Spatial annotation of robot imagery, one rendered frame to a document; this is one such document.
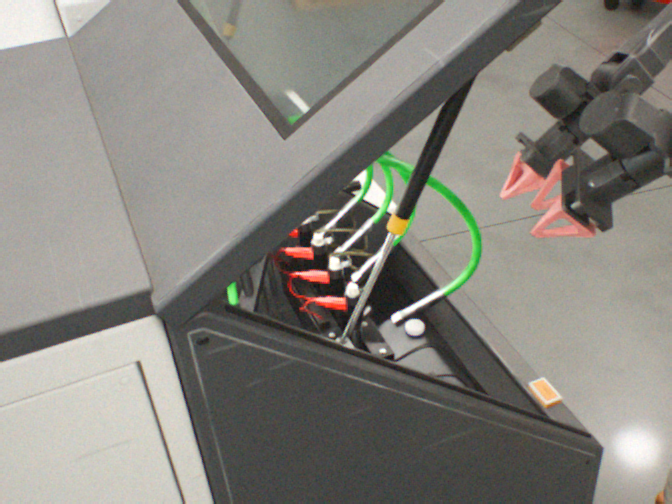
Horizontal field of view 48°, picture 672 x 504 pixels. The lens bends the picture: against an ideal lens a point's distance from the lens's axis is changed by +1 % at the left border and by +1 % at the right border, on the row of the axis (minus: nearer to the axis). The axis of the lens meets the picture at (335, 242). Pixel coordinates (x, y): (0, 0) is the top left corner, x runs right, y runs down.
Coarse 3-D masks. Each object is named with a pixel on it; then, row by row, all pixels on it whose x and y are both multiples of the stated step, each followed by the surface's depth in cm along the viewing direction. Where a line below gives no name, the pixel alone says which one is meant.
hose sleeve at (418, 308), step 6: (432, 294) 115; (438, 294) 114; (444, 294) 114; (420, 300) 116; (426, 300) 115; (432, 300) 115; (438, 300) 114; (408, 306) 117; (414, 306) 116; (420, 306) 115; (426, 306) 115; (402, 312) 117; (408, 312) 116; (414, 312) 116; (420, 312) 116; (408, 318) 117
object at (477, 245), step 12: (384, 156) 100; (396, 168) 101; (408, 168) 101; (432, 180) 102; (444, 192) 103; (456, 204) 104; (468, 216) 105; (480, 240) 108; (480, 252) 109; (468, 264) 111; (468, 276) 112; (228, 288) 114; (444, 288) 114; (456, 288) 113
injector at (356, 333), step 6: (360, 294) 125; (348, 300) 125; (354, 300) 124; (348, 306) 126; (354, 306) 125; (348, 312) 127; (366, 312) 128; (348, 318) 128; (360, 318) 127; (366, 318) 129; (360, 324) 128; (354, 330) 129; (360, 330) 129; (354, 336) 130; (360, 336) 130; (354, 342) 131; (360, 342) 131; (360, 348) 132
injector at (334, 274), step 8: (328, 264) 132; (328, 272) 131; (336, 272) 130; (336, 280) 131; (344, 280) 133; (352, 280) 134; (336, 288) 132; (344, 288) 134; (336, 296) 134; (344, 296) 135; (336, 312) 137; (344, 312) 137; (336, 320) 138; (344, 320) 138; (344, 328) 139
